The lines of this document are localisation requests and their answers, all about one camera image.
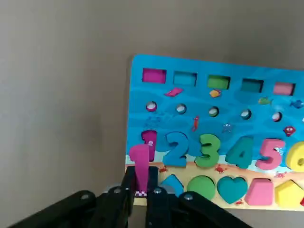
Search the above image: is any pink trapezoid piece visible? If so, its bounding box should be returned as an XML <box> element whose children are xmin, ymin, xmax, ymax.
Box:
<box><xmin>244</xmin><ymin>178</ymin><xmax>274</xmax><ymax>206</ymax></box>

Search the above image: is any pink number one piece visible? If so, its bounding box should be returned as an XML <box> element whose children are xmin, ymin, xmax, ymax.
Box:
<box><xmin>129</xmin><ymin>144</ymin><xmax>151</xmax><ymax>192</ymax></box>

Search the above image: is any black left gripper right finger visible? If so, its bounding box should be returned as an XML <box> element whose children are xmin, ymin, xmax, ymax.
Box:
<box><xmin>145</xmin><ymin>166</ymin><xmax>252</xmax><ymax>228</ymax></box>

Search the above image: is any blue number two piece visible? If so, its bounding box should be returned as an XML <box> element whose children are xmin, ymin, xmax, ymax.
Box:
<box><xmin>163</xmin><ymin>131</ymin><xmax>190</xmax><ymax>168</ymax></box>

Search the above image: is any blue diamond piece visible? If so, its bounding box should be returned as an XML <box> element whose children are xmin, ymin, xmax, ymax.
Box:
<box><xmin>159</xmin><ymin>174</ymin><xmax>185</xmax><ymax>198</ymax></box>

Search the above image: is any green number three piece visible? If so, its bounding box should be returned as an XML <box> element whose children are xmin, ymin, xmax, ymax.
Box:
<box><xmin>194</xmin><ymin>133</ymin><xmax>222</xmax><ymax>170</ymax></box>

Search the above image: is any pink number five piece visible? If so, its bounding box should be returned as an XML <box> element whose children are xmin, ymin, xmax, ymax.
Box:
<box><xmin>255</xmin><ymin>138</ymin><xmax>286</xmax><ymax>171</ymax></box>

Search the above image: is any teal heart piece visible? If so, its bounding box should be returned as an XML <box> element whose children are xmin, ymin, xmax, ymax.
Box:
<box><xmin>217</xmin><ymin>176</ymin><xmax>249</xmax><ymax>205</ymax></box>

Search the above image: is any teal number four piece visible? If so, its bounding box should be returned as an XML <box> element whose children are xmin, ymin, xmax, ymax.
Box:
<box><xmin>225</xmin><ymin>136</ymin><xmax>255</xmax><ymax>170</ymax></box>

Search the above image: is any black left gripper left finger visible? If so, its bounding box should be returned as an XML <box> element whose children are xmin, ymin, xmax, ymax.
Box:
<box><xmin>7</xmin><ymin>166</ymin><xmax>138</xmax><ymax>228</ymax></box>

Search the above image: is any yellow pentagon piece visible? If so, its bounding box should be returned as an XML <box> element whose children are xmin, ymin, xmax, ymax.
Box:
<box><xmin>275</xmin><ymin>180</ymin><xmax>304</xmax><ymax>208</ymax></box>

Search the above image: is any blue wooden toy board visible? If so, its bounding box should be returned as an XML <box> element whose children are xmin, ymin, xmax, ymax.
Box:
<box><xmin>124</xmin><ymin>54</ymin><xmax>304</xmax><ymax>212</ymax></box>

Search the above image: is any green circle piece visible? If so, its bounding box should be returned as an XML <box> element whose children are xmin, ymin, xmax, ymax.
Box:
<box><xmin>186</xmin><ymin>175</ymin><xmax>217</xmax><ymax>200</ymax></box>

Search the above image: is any yellow number six piece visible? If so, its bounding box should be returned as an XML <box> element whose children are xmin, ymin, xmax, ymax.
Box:
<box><xmin>285</xmin><ymin>141</ymin><xmax>304</xmax><ymax>171</ymax></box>

